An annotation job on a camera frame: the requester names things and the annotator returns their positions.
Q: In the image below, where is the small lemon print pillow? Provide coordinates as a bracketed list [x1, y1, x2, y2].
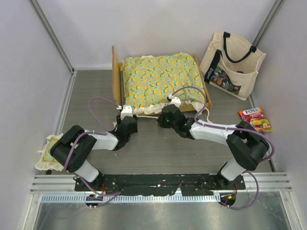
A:
[35, 133, 64, 172]

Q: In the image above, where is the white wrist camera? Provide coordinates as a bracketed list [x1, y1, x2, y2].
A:
[117, 105, 133, 120]
[167, 94, 181, 108]

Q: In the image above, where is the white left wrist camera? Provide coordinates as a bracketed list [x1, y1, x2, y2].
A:
[117, 105, 133, 120]

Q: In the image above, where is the aluminium rail with cable duct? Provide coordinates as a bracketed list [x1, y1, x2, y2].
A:
[30, 172, 292, 207]

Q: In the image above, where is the Fox's candy packet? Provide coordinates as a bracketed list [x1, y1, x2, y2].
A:
[238, 107, 272, 132]

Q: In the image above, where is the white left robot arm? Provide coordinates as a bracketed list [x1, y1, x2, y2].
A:
[50, 115, 138, 191]

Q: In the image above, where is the wooden pet bed frame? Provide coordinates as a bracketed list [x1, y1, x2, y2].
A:
[112, 45, 212, 116]

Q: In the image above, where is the beige canvas tote bag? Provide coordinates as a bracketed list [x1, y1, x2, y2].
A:
[200, 32, 266, 101]

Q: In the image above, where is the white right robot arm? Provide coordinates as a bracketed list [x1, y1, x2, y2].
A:
[157, 104, 270, 189]

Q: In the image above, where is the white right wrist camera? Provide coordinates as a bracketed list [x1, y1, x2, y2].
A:
[167, 94, 181, 108]

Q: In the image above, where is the lemon print pet mattress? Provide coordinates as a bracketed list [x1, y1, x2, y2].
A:
[122, 52, 206, 115]

